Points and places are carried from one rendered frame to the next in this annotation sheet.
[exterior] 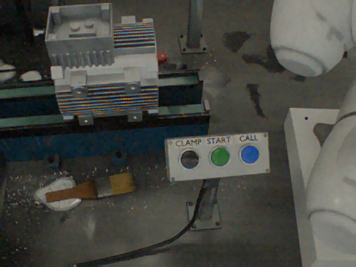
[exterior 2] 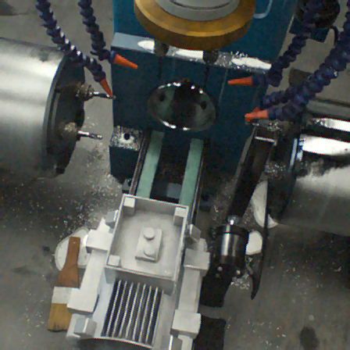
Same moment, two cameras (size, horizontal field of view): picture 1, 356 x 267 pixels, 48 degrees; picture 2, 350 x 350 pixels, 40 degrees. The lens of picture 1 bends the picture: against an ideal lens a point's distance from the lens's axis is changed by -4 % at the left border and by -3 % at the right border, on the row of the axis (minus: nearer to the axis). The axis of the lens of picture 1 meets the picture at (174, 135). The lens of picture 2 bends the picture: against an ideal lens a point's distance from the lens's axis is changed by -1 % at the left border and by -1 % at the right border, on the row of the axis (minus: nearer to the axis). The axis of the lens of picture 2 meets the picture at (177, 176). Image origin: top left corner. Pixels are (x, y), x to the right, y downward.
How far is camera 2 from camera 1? 0.71 m
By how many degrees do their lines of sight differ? 52
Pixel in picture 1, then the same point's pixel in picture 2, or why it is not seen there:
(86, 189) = (68, 276)
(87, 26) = (144, 246)
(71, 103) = not seen: hidden behind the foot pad
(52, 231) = (37, 237)
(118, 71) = (98, 287)
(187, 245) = not seen: outside the picture
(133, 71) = (84, 303)
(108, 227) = (18, 290)
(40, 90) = not seen: hidden behind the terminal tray
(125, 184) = (58, 319)
